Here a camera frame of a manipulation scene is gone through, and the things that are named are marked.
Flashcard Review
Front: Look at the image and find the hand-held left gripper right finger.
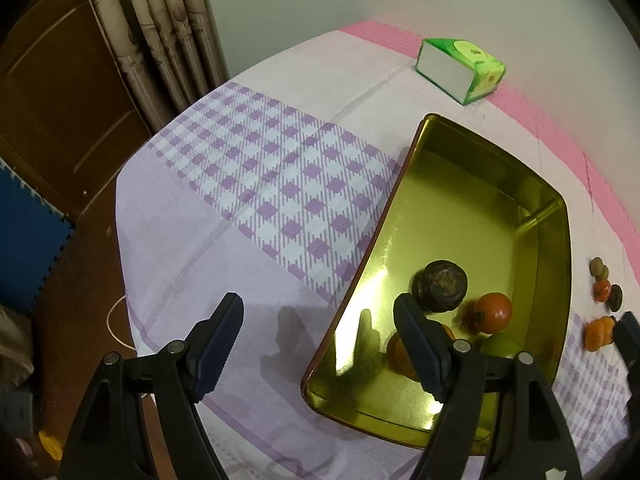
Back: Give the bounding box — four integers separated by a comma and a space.
393, 293, 583, 480

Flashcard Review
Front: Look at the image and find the small yellow toy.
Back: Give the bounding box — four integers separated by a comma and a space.
39, 430, 63, 461

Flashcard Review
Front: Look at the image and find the red and gold tin box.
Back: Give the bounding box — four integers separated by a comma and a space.
300, 114, 573, 456

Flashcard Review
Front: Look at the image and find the green tissue box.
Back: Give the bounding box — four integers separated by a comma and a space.
415, 37, 507, 106

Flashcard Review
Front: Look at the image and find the beige patterned curtain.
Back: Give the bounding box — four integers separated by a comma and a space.
75, 0, 231, 133

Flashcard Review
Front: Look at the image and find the brown wooden door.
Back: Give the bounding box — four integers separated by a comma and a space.
0, 0, 156, 221

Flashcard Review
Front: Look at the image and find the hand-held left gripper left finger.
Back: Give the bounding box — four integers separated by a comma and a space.
59, 292, 246, 480

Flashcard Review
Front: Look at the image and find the beige cloth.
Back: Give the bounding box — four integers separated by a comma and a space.
0, 305, 36, 391

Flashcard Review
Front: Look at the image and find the green tomato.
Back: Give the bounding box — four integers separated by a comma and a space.
480, 334, 523, 361

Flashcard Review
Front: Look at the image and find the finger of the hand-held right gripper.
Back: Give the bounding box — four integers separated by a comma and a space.
612, 311, 640, 396

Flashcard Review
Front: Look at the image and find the blue foam mat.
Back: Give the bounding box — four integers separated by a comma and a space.
0, 162, 76, 311

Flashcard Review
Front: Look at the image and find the orange-red tomato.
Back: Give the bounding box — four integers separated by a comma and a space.
472, 292, 514, 335

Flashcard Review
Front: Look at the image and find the purple checkered tablecloth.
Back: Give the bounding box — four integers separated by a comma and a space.
115, 27, 640, 480

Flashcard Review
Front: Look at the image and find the white cable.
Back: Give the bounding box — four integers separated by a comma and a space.
106, 292, 138, 353

